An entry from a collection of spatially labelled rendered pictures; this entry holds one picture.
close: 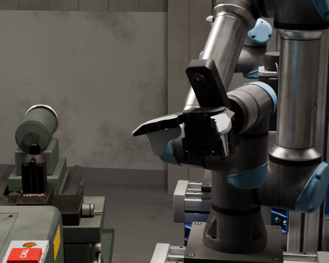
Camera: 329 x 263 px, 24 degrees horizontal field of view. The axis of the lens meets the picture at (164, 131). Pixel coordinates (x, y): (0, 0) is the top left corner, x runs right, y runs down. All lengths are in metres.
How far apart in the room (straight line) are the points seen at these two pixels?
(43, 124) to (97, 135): 2.71
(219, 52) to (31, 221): 0.55
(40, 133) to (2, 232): 1.40
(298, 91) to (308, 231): 0.46
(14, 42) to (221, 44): 4.26
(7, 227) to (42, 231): 0.08
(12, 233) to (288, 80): 0.66
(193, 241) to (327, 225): 0.35
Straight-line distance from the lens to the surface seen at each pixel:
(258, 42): 2.44
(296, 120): 1.64
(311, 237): 1.96
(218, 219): 1.76
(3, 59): 5.79
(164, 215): 5.17
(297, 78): 1.62
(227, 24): 1.59
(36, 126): 3.02
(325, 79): 1.84
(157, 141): 1.23
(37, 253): 1.51
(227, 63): 1.55
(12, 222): 1.71
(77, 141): 5.77
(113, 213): 5.22
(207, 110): 1.24
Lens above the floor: 1.88
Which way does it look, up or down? 15 degrees down
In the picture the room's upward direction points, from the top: straight up
